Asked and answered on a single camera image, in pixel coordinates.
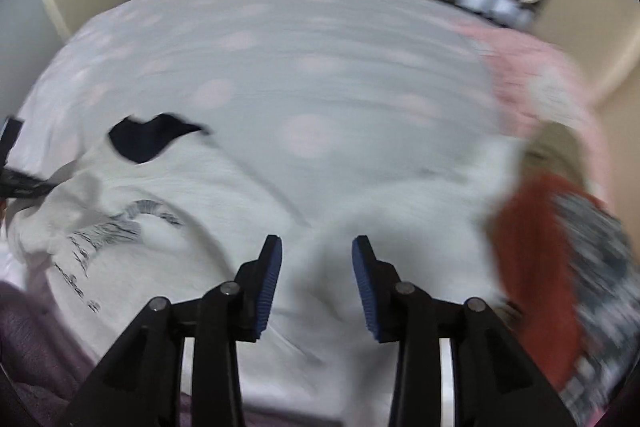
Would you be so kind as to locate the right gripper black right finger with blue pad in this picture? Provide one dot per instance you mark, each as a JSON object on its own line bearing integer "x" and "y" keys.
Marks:
{"x": 457, "y": 363}

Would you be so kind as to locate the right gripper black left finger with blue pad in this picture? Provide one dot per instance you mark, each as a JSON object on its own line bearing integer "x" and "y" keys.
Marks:
{"x": 235, "y": 311}

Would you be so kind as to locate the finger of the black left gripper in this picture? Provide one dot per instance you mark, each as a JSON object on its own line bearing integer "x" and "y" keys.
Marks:
{"x": 14, "y": 183}

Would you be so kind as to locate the light grey printed sweatshirt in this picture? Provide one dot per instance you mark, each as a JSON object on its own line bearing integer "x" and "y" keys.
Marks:
{"x": 114, "y": 234}

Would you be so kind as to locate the purple blanket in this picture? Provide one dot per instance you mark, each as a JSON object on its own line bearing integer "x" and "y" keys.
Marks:
{"x": 47, "y": 380}

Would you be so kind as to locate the red garment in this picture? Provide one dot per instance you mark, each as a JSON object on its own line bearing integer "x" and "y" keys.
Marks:
{"x": 533, "y": 258}

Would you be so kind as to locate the dark navy garment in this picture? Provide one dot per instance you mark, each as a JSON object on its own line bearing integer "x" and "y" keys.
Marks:
{"x": 141, "y": 141}

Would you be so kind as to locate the black white floral garment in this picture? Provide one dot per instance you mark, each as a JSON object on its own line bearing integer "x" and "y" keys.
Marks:
{"x": 606, "y": 285}

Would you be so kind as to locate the beige striped garment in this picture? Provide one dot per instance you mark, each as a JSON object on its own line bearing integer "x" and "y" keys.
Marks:
{"x": 554, "y": 149}

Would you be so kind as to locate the pink patterned garment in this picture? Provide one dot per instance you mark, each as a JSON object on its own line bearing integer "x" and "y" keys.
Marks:
{"x": 535, "y": 82}

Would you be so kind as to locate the beige padded headboard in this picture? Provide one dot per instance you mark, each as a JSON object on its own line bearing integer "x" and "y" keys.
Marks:
{"x": 602, "y": 37}

